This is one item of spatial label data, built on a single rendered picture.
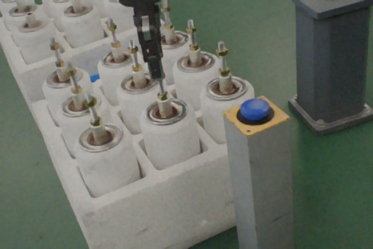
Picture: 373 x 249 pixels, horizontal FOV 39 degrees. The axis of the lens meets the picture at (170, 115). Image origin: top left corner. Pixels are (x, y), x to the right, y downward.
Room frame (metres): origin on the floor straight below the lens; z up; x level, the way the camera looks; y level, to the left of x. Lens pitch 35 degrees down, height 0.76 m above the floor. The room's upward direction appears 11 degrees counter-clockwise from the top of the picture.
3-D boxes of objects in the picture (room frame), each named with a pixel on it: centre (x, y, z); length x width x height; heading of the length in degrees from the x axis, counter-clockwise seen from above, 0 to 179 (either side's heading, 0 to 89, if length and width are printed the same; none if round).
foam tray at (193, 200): (0.85, 0.04, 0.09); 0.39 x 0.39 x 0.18; 18
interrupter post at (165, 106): (0.74, 0.01, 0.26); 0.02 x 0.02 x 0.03
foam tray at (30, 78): (1.37, 0.21, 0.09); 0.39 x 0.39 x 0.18; 19
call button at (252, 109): (0.60, -0.12, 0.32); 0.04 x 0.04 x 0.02
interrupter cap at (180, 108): (0.74, 0.01, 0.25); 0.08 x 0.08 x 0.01
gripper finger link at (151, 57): (0.69, 0.01, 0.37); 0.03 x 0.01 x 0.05; 176
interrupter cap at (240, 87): (0.78, -0.11, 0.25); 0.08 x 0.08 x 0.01
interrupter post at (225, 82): (0.78, -0.11, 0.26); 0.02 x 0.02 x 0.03
